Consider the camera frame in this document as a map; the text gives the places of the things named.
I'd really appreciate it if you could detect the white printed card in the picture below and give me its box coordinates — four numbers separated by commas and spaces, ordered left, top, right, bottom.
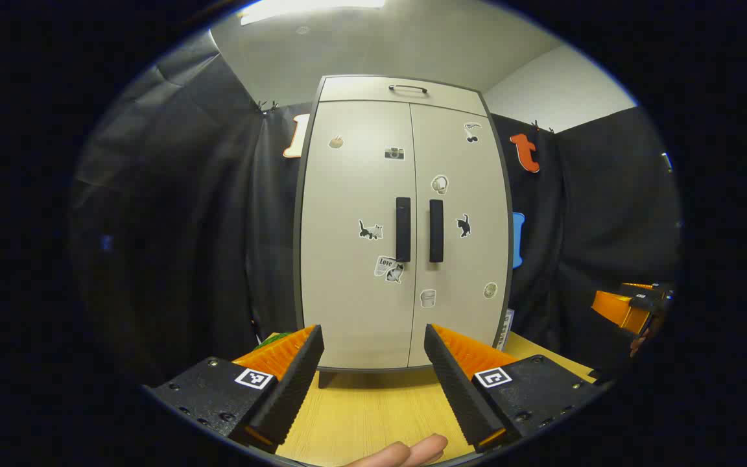
499, 309, 516, 351

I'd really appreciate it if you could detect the black backdrop cloth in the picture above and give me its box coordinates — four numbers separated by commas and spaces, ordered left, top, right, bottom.
69, 29, 682, 390

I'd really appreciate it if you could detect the beige cabinet drawer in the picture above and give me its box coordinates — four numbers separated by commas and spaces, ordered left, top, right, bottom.
317, 76, 489, 117

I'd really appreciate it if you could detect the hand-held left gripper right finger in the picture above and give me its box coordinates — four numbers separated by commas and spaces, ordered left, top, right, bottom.
423, 323, 611, 453

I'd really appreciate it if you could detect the cabinet door with cherry sticker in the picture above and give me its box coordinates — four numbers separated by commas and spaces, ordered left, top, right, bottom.
408, 104, 512, 369

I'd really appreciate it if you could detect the beige double-door shoe cabinet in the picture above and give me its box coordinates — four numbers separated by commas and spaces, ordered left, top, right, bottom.
292, 75, 515, 390

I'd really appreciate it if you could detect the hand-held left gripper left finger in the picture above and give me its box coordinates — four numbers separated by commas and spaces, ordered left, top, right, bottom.
143, 324, 326, 455

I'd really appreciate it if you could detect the ceiling light panel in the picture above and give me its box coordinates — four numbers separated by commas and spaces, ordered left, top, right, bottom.
239, 0, 387, 27

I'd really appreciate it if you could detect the cabinet door with camera sticker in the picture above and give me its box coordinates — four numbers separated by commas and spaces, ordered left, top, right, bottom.
300, 101, 418, 372

